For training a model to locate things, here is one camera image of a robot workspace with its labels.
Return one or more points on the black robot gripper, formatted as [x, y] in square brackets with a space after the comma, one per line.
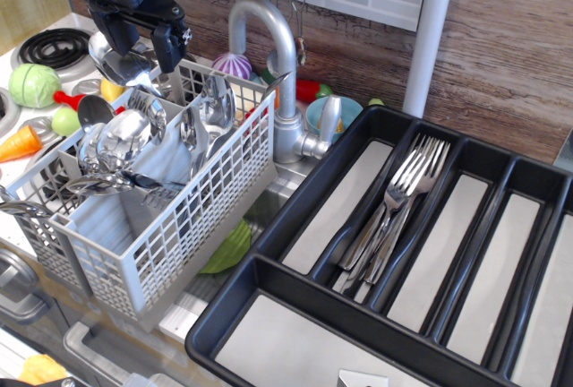
[119, 20]

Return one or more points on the silver fork from basket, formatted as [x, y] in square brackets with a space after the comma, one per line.
[152, 108]

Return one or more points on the fork lying in basket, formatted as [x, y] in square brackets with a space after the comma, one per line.
[158, 193]

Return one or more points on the grey plastic cutlery basket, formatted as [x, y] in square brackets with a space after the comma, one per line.
[134, 256]

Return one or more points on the silver forks in tray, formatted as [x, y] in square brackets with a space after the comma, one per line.
[415, 175]

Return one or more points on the black cutlery tray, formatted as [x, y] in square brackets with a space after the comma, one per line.
[477, 292]

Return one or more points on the silver ladle at back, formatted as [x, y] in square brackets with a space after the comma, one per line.
[129, 70]

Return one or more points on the yellow toy lemon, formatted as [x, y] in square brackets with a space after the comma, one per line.
[110, 91]

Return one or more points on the dark round spoon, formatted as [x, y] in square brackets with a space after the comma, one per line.
[92, 110]

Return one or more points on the black coil stove burner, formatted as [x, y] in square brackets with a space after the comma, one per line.
[56, 48]

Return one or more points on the purple toy onion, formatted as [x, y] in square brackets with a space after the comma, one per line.
[233, 64]

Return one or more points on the silver spoon pair upright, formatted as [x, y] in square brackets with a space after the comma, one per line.
[207, 120]

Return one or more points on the large silver spoon bowl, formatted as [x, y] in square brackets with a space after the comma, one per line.
[113, 146]

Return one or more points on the green toy apple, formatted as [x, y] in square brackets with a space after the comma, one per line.
[65, 121]

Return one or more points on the green toy cabbage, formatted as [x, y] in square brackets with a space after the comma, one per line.
[34, 85]

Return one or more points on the orange toy carrot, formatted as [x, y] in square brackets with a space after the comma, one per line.
[23, 143]

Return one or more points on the red toy pepper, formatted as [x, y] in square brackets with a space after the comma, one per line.
[308, 91]

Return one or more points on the silver toy faucet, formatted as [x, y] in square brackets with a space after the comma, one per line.
[291, 141]

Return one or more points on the blue toy cup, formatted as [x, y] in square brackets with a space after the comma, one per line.
[350, 111]

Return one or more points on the green toy lettuce leaf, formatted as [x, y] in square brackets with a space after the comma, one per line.
[231, 251]

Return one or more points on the yellow toy bottom left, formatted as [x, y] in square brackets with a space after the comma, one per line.
[40, 369]

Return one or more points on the red toy handle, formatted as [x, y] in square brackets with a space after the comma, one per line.
[72, 101]

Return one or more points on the white metal shelf post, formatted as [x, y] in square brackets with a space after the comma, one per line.
[427, 43]

